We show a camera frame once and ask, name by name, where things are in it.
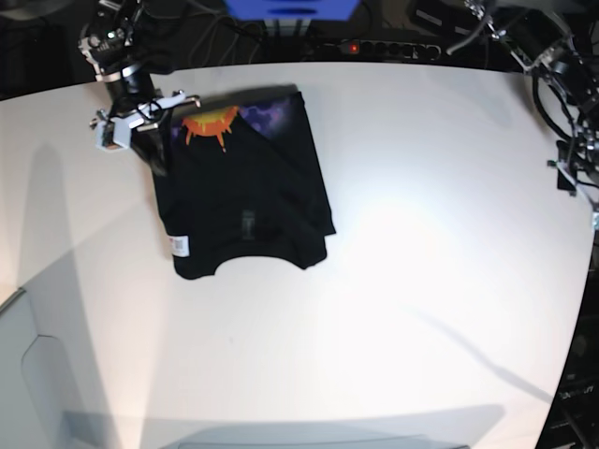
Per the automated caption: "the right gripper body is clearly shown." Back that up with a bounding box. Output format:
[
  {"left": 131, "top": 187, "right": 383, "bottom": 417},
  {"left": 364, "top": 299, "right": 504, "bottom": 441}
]
[{"left": 90, "top": 67, "right": 201, "bottom": 133}]

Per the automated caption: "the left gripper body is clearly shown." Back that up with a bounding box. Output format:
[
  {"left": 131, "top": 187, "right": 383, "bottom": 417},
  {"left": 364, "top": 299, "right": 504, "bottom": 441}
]
[{"left": 547, "top": 139, "right": 598, "bottom": 209}]

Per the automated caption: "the black T-shirt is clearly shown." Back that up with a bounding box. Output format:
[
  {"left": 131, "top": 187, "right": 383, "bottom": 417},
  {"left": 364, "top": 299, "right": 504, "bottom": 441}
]
[{"left": 153, "top": 84, "right": 336, "bottom": 280}]

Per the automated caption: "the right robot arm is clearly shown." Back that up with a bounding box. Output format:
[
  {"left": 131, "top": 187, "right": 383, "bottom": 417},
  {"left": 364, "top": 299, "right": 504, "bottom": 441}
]
[{"left": 79, "top": 1, "right": 200, "bottom": 176}]

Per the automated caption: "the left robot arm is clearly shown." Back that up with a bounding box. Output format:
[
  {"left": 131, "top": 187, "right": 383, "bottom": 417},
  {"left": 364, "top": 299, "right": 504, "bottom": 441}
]
[{"left": 447, "top": 1, "right": 598, "bottom": 212}]

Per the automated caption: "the blue box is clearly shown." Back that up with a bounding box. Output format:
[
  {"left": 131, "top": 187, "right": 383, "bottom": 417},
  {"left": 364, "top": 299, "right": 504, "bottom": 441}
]
[{"left": 225, "top": 0, "right": 360, "bottom": 21}]

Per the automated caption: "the black power strip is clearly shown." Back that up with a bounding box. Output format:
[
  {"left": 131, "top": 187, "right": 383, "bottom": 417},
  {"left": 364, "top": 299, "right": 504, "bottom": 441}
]
[{"left": 304, "top": 39, "right": 442, "bottom": 63}]

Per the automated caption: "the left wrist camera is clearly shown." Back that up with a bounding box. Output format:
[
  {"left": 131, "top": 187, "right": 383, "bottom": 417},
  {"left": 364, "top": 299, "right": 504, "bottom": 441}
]
[{"left": 592, "top": 210, "right": 599, "bottom": 231}]

